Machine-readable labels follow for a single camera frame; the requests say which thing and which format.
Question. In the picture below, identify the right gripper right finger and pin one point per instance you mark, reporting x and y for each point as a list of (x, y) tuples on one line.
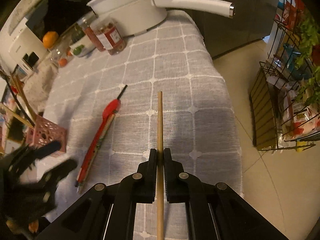
[(214, 211)]

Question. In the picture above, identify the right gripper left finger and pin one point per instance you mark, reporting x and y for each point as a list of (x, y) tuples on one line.
[(107, 212)]

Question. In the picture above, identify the wooden chopstick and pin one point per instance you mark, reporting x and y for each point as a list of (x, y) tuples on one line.
[(160, 170), (7, 110), (18, 85)]

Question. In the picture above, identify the pink perforated utensil holder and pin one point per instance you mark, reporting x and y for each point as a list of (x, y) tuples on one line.
[(45, 132)]

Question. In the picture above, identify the grey checked tablecloth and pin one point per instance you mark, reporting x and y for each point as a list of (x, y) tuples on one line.
[(198, 117)]

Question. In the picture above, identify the floral cloth over shelf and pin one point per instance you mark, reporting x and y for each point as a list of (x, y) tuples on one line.
[(38, 85)]

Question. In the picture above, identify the clear glass jar with fruit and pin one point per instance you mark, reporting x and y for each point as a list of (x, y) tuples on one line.
[(61, 54)]

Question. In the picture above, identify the green lime on bowl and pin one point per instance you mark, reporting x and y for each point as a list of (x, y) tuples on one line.
[(78, 50)]

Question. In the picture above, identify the orange tangerine on jar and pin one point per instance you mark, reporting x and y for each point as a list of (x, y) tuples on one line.
[(49, 39)]

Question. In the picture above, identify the white stacked bowls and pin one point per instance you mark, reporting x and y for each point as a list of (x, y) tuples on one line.
[(88, 46)]

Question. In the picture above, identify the green leafy vegetable bunch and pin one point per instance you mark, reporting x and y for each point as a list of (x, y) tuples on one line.
[(308, 30)]

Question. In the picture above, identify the dark green squash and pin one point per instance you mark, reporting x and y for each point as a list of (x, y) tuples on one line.
[(77, 34)]

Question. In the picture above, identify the short jar with red label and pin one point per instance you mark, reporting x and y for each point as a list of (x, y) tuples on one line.
[(108, 34)]

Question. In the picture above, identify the tall jar of red spice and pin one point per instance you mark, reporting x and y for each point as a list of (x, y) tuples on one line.
[(84, 23)]

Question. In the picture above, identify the black microwave oven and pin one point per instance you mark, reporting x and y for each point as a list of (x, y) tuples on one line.
[(56, 15)]

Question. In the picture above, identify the white electric cooking pot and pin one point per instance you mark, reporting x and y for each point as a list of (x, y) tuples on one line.
[(133, 17)]

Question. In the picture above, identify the dark grey refrigerator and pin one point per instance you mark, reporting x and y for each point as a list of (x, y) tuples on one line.
[(229, 24)]

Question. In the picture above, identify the red plastic bags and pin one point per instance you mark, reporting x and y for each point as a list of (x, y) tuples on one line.
[(291, 14)]

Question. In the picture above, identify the black wire storage rack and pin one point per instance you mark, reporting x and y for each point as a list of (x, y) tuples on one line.
[(280, 121)]

